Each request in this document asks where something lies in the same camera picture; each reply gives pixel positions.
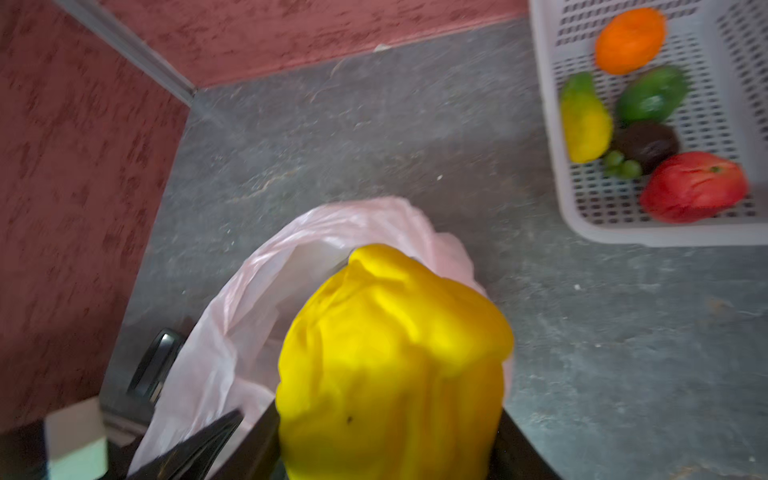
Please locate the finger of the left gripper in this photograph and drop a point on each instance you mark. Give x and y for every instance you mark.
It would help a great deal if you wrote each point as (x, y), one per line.
(192, 458)

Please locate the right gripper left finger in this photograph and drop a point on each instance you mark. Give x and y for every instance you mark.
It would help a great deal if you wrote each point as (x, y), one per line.
(259, 452)

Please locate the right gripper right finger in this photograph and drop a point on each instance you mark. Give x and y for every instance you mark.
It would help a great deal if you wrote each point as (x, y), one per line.
(513, 457)

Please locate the pink plastic bag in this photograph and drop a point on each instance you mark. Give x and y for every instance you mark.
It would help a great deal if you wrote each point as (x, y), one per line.
(230, 359)

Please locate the yellow fruit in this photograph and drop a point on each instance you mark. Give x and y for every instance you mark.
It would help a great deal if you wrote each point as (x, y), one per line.
(391, 371)

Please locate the red apple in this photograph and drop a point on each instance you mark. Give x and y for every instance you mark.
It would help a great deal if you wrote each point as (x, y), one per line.
(693, 186)

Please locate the dark purple mangosteen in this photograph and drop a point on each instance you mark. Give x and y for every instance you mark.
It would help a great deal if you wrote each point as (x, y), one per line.
(637, 150)

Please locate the green pepper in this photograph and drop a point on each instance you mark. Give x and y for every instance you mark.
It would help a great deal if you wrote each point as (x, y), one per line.
(587, 124)

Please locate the white plastic basket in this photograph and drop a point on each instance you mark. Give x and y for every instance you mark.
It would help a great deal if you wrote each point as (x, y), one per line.
(706, 90)

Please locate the green lime fruit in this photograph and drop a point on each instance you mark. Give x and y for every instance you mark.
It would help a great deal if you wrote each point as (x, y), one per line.
(653, 96)

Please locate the orange fruit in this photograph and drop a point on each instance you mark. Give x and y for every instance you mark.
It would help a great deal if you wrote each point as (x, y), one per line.
(630, 41)

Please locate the black calculator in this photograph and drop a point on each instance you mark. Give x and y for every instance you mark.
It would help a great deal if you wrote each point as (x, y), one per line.
(153, 368)

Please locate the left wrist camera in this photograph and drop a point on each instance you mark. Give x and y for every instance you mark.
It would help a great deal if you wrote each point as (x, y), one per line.
(70, 443)

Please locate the left aluminium corner post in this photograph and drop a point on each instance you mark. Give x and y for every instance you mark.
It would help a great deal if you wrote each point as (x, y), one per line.
(112, 31)

